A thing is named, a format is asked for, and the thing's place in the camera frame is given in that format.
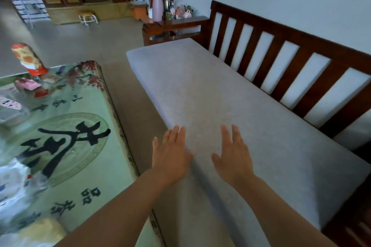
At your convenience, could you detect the dark wooden coffee table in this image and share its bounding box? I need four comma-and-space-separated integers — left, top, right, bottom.
0, 60, 166, 247

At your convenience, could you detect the small white-legged stool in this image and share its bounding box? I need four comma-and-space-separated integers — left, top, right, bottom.
78, 11, 99, 27

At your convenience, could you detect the pink thermos flask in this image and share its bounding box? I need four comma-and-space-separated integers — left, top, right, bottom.
148, 0, 165, 22

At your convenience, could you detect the red doll figure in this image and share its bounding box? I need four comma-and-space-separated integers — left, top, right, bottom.
11, 42, 49, 77

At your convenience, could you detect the long grey sofa cushion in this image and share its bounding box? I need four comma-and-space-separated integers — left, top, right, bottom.
126, 37, 371, 247

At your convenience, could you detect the person's left forearm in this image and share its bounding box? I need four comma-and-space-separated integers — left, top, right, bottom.
55, 168, 172, 247

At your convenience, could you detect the clear plastic bag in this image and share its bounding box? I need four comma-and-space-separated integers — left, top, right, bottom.
0, 157, 51, 227

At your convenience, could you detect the long dark wooden sofa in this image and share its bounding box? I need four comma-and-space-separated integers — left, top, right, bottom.
142, 0, 371, 247

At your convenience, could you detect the person's right hand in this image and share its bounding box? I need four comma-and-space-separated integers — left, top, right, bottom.
211, 124, 255, 189

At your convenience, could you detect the white metal rack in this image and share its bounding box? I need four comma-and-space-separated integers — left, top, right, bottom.
0, 0, 51, 26

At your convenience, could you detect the small pink box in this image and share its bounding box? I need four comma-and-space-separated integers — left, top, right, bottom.
14, 78, 42, 91

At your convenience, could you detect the silver kettle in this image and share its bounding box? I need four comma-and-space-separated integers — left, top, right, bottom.
163, 0, 183, 14

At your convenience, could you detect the clear plastic container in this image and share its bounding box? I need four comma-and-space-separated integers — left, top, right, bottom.
0, 95, 31, 127

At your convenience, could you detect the person's right forearm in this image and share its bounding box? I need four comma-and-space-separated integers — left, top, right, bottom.
233, 175, 338, 247

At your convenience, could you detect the person's left hand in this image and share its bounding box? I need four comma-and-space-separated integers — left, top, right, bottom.
151, 125, 194, 187

